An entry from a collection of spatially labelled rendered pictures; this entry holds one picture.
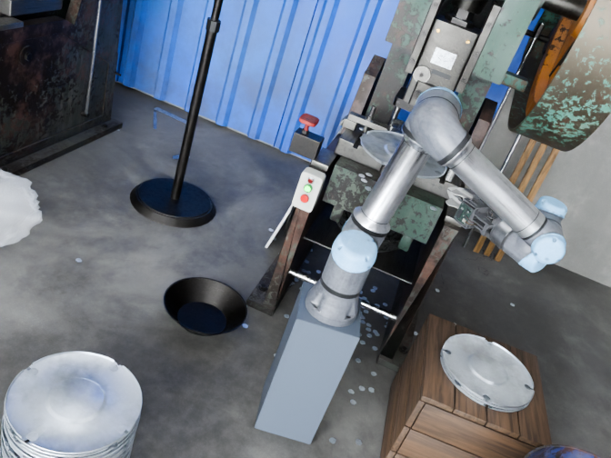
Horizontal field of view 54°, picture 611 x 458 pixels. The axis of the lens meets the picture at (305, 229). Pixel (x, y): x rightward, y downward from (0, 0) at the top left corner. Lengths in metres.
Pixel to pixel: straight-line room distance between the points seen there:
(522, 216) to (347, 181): 0.76
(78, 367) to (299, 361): 0.58
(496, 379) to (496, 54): 0.99
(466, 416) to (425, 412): 0.11
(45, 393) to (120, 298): 0.79
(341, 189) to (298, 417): 0.77
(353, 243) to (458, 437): 0.64
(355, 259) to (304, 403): 0.50
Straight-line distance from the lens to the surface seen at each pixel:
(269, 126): 3.59
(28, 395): 1.51
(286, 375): 1.76
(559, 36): 2.42
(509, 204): 1.47
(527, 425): 1.87
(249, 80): 3.56
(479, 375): 1.88
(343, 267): 1.56
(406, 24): 2.02
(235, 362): 2.10
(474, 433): 1.83
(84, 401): 1.50
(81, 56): 3.02
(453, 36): 2.06
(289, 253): 2.17
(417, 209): 2.06
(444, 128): 1.42
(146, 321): 2.17
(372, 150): 1.90
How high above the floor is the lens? 1.45
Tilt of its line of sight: 30 degrees down
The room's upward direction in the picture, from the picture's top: 20 degrees clockwise
